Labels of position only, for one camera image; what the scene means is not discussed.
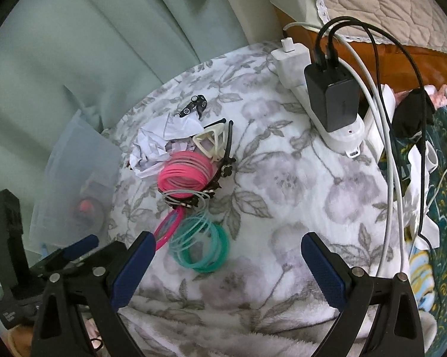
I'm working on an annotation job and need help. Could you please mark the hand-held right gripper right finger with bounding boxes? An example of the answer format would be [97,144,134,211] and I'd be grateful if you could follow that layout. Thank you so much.
[301,231,430,357]

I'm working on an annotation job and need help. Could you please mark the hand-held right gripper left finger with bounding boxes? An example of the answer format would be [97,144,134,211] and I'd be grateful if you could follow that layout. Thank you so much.
[30,231,157,357]

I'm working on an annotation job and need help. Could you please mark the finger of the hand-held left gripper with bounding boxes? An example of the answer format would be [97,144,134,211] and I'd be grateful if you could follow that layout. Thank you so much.
[28,234,112,279]

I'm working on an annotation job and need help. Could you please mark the pink round mirror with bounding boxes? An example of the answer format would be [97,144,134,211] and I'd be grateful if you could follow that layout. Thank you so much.
[153,208,187,250]

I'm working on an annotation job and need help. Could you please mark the clear plastic storage container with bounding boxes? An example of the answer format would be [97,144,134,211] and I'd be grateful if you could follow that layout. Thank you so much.
[28,109,123,264]

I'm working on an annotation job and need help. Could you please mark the clear thin bangles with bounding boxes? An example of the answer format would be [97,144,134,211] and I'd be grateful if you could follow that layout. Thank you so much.
[160,188,209,209]

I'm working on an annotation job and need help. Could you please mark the teal bangles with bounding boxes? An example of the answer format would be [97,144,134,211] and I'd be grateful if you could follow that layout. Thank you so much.
[169,210,230,272]

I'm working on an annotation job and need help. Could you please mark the white paper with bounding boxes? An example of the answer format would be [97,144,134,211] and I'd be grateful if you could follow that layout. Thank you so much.
[128,113,205,179]

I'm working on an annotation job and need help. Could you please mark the pink bangles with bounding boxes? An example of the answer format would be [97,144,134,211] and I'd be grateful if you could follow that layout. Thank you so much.
[157,151,214,193]

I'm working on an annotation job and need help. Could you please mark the black flower headband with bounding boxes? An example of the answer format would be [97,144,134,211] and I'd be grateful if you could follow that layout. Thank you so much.
[164,118,237,209]

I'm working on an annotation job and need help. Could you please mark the cream triangular plastic frame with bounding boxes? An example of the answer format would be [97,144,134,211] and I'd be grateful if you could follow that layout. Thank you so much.
[192,126,226,162]

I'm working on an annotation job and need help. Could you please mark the black toy car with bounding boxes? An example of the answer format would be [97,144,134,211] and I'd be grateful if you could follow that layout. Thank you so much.
[174,93,208,120]

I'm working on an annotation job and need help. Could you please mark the red plastic item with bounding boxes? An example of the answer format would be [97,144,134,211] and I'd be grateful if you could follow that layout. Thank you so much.
[76,199,98,216]

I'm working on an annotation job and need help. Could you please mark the grey floral blanket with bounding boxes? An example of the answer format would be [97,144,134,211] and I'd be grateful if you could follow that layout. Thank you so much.
[90,41,425,357]

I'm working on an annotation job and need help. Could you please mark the white power strip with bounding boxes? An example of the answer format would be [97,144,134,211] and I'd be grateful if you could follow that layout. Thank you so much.
[272,50,365,157]

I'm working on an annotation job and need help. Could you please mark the teal patterned cloth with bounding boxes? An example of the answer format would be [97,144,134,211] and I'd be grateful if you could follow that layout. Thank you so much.
[409,104,447,306]

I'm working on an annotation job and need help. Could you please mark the black charger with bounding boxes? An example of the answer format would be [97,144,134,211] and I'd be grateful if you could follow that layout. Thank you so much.
[303,61,360,132]

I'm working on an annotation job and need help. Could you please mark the black cloth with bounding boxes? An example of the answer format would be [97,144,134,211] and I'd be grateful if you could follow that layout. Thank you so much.
[392,89,436,138]

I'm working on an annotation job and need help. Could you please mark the white charger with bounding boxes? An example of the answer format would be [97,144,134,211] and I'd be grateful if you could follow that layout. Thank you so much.
[271,37,309,90]

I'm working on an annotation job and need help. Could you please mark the white charging cable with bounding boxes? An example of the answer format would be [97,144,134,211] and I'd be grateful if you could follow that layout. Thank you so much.
[282,22,406,268]

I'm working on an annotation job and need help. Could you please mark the wooden bed frame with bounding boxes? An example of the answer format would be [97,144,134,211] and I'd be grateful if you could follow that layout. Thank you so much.
[273,4,447,93]

